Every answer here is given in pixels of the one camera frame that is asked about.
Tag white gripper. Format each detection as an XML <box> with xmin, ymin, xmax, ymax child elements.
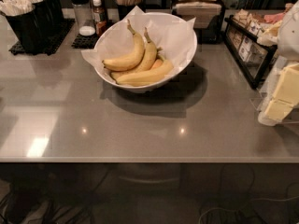
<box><xmin>273</xmin><ymin>0</ymin><xmax>299</xmax><ymax>105</ymax></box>

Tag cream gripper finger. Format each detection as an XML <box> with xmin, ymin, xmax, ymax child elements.
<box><xmin>264</xmin><ymin>100</ymin><xmax>292</xmax><ymax>122</ymax></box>

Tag white paper bowl liner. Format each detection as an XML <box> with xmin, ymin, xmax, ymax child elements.
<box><xmin>81</xmin><ymin>6</ymin><xmax>198</xmax><ymax>79</ymax></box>

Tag small hidden yellow banana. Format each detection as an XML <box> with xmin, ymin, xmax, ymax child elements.
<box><xmin>151</xmin><ymin>59</ymin><xmax>163</xmax><ymax>69</ymax></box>

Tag middle yellow banana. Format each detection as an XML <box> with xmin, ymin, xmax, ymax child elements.
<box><xmin>110</xmin><ymin>29</ymin><xmax>158</xmax><ymax>80</ymax></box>

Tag front yellow banana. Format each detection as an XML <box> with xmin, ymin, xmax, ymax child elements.
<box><xmin>116</xmin><ymin>60</ymin><xmax>174</xmax><ymax>87</ymax></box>

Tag white bowl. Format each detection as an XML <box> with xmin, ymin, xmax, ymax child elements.
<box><xmin>92</xmin><ymin>11</ymin><xmax>198</xmax><ymax>94</ymax></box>

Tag left yellow banana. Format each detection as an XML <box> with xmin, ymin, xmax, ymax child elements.
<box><xmin>102</xmin><ymin>21</ymin><xmax>145</xmax><ymax>72</ymax></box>

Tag clear acrylic stand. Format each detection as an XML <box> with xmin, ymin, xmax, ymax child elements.
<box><xmin>257</xmin><ymin>56</ymin><xmax>299</xmax><ymax>126</ymax></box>

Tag condiment packets in rack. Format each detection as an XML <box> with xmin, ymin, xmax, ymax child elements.
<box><xmin>228</xmin><ymin>3</ymin><xmax>293</xmax><ymax>63</ymax></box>

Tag black napkin dispenser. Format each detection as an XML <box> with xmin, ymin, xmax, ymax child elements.
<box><xmin>171</xmin><ymin>0</ymin><xmax>225</xmax><ymax>44</ymax></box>

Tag hot sauce bottle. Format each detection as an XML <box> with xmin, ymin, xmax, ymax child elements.
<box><xmin>93</xmin><ymin>0</ymin><xmax>107</xmax><ymax>36</ymax></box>

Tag black rubber mat small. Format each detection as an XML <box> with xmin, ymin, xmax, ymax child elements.
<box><xmin>72</xmin><ymin>34</ymin><xmax>99</xmax><ymax>49</ymax></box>

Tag salt shaker black lid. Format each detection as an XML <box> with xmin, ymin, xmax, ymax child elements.
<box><xmin>71</xmin><ymin>0</ymin><xmax>95</xmax><ymax>36</ymax></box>

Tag black cutlery holder rear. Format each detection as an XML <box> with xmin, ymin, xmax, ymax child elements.
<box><xmin>34</xmin><ymin>0</ymin><xmax>64</xmax><ymax>36</ymax></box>

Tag black cutlery holder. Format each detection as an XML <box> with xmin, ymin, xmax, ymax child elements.
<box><xmin>5</xmin><ymin>10</ymin><xmax>45</xmax><ymax>53</ymax></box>
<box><xmin>34</xmin><ymin>0</ymin><xmax>64</xmax><ymax>36</ymax></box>

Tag black cutlery holder front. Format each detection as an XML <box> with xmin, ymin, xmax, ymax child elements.
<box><xmin>5</xmin><ymin>10</ymin><xmax>45</xmax><ymax>53</ymax></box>

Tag white plastic cutlery bunch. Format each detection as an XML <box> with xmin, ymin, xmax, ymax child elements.
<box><xmin>0</xmin><ymin>0</ymin><xmax>43</xmax><ymax>17</ymax></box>

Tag black wire packet rack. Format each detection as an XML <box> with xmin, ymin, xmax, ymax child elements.
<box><xmin>222</xmin><ymin>16</ymin><xmax>277</xmax><ymax>90</ymax></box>

